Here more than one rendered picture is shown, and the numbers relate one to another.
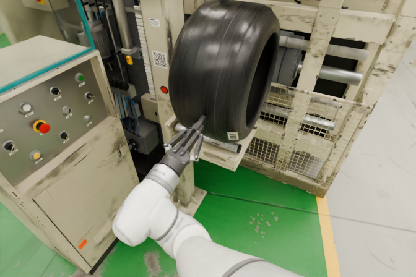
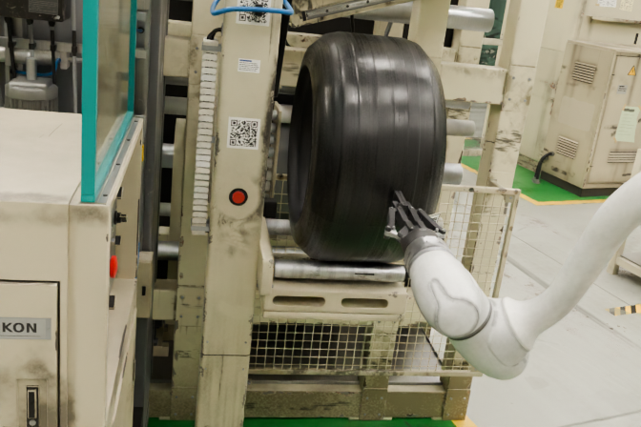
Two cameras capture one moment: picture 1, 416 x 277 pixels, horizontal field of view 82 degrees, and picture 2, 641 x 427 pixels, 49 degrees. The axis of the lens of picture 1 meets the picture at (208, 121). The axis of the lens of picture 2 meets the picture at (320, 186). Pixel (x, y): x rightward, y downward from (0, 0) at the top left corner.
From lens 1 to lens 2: 1.13 m
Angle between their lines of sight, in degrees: 40
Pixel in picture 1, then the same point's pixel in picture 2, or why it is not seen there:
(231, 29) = (408, 63)
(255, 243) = not seen: outside the picture
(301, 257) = not seen: outside the picture
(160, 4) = (269, 34)
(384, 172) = not seen: hidden behind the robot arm
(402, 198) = (561, 378)
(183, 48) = (352, 91)
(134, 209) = (457, 274)
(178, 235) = (506, 306)
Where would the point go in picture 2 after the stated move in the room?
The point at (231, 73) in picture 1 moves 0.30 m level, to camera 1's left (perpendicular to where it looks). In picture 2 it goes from (434, 116) to (325, 121)
